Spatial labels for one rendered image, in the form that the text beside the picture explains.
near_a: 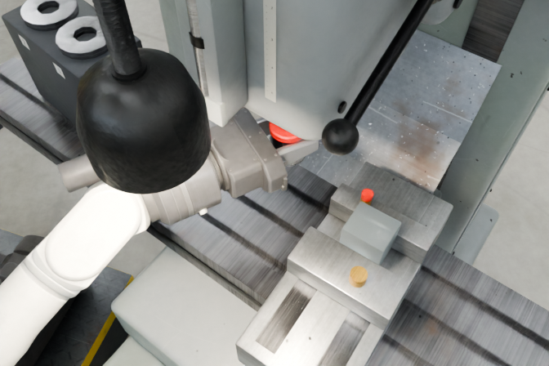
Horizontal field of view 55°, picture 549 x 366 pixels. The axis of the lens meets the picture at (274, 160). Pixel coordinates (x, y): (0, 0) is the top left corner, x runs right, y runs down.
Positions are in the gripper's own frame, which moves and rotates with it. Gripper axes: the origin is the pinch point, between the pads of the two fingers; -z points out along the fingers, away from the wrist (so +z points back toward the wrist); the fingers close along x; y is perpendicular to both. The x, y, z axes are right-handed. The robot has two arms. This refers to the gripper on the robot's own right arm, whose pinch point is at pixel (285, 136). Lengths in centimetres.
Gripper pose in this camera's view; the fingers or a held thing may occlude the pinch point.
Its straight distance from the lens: 67.2
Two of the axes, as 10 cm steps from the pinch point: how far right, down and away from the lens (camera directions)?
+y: 0.0, 6.0, 8.0
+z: -8.8, 3.8, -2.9
